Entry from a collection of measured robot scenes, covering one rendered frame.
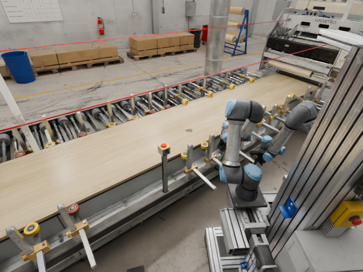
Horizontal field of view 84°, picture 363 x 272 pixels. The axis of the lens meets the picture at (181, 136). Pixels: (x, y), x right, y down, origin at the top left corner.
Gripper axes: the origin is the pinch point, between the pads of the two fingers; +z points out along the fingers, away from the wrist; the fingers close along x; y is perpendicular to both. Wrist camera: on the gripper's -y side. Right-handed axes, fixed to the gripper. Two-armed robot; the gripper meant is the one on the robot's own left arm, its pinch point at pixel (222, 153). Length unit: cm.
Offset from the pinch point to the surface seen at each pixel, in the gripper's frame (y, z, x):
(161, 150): 54, -28, -28
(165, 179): 52, 6, -28
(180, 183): 35.3, 22.9, -22.5
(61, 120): 48, 8, -187
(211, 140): 4.2, -13.9, -10.8
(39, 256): 141, 10, -56
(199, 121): -40, 3, -47
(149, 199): 65, 23, -35
